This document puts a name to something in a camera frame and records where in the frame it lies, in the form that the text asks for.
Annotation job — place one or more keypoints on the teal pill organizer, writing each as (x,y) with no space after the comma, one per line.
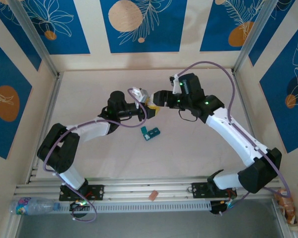
(151,134)

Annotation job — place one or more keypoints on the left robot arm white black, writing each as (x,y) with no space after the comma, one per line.
(57,148)

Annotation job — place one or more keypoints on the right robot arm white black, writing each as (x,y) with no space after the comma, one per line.
(258,173)

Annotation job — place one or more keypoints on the small brown block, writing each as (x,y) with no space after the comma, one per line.
(153,195)

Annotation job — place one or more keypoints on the clear plastic water bottle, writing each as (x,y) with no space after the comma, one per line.
(32,206)

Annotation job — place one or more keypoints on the orange snack package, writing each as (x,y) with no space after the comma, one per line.
(286,208)

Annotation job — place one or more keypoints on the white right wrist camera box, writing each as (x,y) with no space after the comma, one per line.
(175,85)

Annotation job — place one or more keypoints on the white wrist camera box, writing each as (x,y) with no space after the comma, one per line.
(175,85)
(140,93)

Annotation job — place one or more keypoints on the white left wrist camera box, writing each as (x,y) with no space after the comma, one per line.
(140,93)

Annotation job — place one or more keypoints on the aluminium side rail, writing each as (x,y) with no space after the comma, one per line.
(238,86)
(51,109)

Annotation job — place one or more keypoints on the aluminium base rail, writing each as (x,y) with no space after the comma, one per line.
(139,184)

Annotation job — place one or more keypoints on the aluminium frame post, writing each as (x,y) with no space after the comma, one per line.
(34,37)
(250,34)

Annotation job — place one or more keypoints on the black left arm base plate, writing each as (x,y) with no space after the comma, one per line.
(96,192)

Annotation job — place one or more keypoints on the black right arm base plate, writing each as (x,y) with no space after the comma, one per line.
(201,189)

